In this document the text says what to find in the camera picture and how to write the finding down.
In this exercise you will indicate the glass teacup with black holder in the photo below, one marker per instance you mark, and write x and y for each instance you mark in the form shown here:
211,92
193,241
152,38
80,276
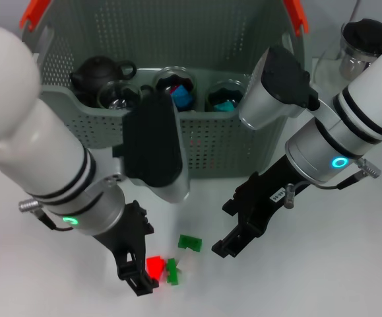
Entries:
121,97
177,77
225,94

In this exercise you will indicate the green stepped building brick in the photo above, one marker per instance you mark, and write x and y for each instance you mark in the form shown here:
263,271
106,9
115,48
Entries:
172,274

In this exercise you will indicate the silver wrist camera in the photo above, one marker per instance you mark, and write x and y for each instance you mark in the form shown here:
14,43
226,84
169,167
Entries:
151,145
276,89

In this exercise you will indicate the orange-red sloped building brick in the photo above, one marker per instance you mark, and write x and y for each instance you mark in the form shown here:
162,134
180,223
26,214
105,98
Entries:
154,267

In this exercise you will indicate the dark green building brick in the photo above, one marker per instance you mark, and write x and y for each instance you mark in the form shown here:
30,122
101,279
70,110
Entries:
190,242

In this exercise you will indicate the grey-green perforated storage bin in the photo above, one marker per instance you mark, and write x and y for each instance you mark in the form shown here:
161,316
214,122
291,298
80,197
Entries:
217,145

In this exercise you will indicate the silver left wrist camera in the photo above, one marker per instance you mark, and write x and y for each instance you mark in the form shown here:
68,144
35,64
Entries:
151,145

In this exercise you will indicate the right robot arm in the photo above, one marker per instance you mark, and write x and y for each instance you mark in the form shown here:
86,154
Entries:
359,112

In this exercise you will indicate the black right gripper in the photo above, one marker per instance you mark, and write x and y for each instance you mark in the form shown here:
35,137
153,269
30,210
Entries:
266,198

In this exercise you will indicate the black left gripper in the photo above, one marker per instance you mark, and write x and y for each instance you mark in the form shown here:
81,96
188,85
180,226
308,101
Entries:
128,234

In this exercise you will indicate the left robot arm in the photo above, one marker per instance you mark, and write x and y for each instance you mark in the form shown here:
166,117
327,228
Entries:
29,132

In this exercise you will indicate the teal building brick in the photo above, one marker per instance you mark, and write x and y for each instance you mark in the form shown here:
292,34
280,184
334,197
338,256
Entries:
225,106

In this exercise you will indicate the blue building brick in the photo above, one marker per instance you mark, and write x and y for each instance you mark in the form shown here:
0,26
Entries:
181,97

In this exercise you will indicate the glass pitcher with black lid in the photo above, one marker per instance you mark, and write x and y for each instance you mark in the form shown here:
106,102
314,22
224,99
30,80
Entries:
365,33

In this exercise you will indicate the black clay teapot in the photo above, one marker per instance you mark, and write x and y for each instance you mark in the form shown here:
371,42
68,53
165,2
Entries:
98,72

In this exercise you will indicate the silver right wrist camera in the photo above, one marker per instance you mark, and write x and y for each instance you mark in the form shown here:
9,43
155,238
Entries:
276,89

